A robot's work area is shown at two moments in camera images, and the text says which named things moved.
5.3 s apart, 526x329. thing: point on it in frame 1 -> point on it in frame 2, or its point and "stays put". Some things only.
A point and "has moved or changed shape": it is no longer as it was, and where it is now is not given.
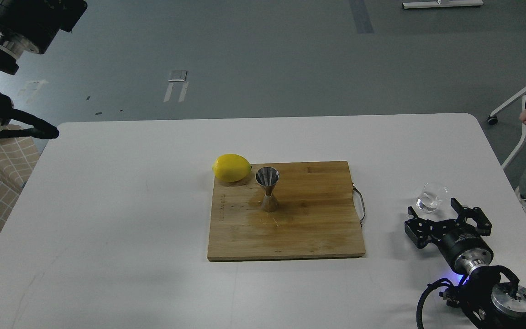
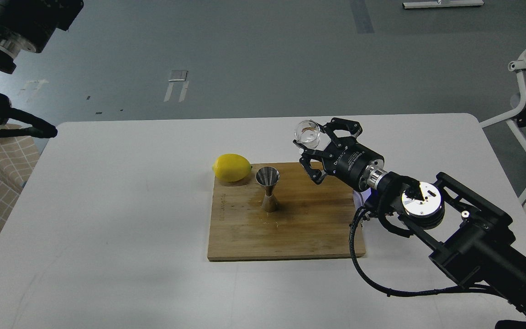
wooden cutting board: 317,216 stays put
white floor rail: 442,3 stays put
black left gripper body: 29,24 stays put
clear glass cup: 428,201 has moved or changed shape
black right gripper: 465,252 -> 350,161
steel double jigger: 268,177 stays put
